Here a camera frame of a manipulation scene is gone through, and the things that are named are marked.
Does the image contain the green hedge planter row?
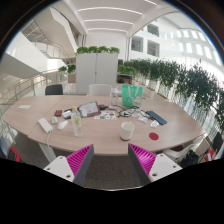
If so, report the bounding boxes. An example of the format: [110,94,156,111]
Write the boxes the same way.
[124,59,224,133]

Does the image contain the tangled black cables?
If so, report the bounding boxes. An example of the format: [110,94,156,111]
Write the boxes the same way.
[107,104,148,119]

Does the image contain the clear drinking glass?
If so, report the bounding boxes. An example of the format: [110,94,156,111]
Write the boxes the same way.
[111,88,119,106]

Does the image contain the black office chair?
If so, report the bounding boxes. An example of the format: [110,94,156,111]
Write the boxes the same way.
[45,84,63,95]

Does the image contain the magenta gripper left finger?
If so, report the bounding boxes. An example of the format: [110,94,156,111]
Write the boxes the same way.
[44,144,94,186]

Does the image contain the colourful sticker sheet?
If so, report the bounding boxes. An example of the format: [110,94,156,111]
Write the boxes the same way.
[95,110,116,120]

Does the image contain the white storage cabinet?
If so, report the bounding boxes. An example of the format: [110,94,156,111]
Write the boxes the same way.
[76,53,118,94]

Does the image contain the white chair at right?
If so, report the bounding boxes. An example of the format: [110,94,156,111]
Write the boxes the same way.
[164,144,196,162]

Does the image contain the white office chair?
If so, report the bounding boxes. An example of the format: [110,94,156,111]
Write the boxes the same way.
[89,84,112,96]

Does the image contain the white computer mouse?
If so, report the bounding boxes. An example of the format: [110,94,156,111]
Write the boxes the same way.
[57,120,68,130]

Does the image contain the white power strip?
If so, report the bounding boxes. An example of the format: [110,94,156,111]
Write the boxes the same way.
[38,118,53,133]

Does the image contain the clear plastic water bottle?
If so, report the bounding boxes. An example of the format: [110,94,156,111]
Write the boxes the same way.
[71,106,83,137]

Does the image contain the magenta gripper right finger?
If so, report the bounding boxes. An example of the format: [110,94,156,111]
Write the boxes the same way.
[128,143,181,186]

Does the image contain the dark blue phone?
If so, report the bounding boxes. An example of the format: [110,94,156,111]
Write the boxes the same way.
[146,111,167,125]

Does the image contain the white paper note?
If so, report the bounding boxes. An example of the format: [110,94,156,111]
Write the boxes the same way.
[18,105,31,109]

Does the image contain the green tote bag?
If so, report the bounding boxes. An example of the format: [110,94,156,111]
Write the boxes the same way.
[122,85,143,107]

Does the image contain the white paper cup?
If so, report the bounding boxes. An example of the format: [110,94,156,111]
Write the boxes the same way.
[120,122,135,141]

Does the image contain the red round coaster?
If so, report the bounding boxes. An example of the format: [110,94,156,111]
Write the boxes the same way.
[149,132,159,140]

